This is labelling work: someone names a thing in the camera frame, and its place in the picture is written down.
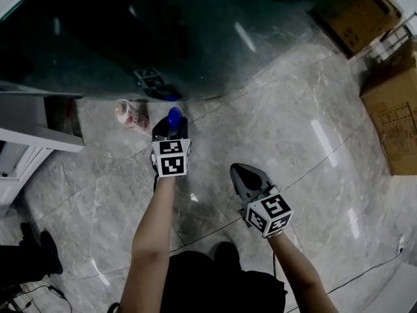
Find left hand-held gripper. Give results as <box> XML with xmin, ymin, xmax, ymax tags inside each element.
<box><xmin>150</xmin><ymin>116</ymin><xmax>194</xmax><ymax>179</ymax></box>

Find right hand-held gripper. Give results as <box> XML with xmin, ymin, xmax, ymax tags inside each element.
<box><xmin>229</xmin><ymin>162</ymin><xmax>295</xmax><ymax>239</ymax></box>

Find blue bottle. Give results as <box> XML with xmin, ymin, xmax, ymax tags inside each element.
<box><xmin>166</xmin><ymin>106</ymin><xmax>182</xmax><ymax>136</ymax></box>

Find dark green white-rimmed bathtub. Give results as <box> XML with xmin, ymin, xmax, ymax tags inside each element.
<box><xmin>0</xmin><ymin>0</ymin><xmax>347</xmax><ymax>103</ymax></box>

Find person's right forearm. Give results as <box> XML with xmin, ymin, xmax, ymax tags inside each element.
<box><xmin>268</xmin><ymin>231</ymin><xmax>340</xmax><ymax>313</ymax></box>

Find person's left forearm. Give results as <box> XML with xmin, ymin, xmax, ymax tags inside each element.
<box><xmin>118</xmin><ymin>175</ymin><xmax>177</xmax><ymax>313</ymax></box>

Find pink spray can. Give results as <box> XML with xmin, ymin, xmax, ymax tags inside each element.
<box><xmin>114</xmin><ymin>98</ymin><xmax>152</xmax><ymax>136</ymax></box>

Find person's black right shoe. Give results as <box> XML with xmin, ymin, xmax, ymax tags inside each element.
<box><xmin>214</xmin><ymin>241</ymin><xmax>241</xmax><ymax>267</ymax></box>

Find person's black clothing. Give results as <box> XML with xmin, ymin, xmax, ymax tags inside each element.
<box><xmin>155</xmin><ymin>249</ymin><xmax>289</xmax><ymax>313</ymax></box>

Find white vanity cabinet with sink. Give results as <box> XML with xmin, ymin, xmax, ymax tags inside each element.
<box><xmin>0</xmin><ymin>79</ymin><xmax>86</xmax><ymax>209</ymax></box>

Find long brown cardboard box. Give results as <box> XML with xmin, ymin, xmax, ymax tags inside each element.
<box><xmin>359</xmin><ymin>40</ymin><xmax>417</xmax><ymax>177</ymax></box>

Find square brown cardboard box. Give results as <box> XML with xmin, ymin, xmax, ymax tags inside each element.
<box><xmin>307</xmin><ymin>0</ymin><xmax>404</xmax><ymax>60</ymax></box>

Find long black floor cable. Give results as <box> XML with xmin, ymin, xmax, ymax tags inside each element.
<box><xmin>324</xmin><ymin>255</ymin><xmax>401</xmax><ymax>295</ymax></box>

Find black adapter cable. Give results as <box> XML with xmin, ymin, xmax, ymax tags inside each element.
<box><xmin>0</xmin><ymin>284</ymin><xmax>71</xmax><ymax>313</ymax></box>

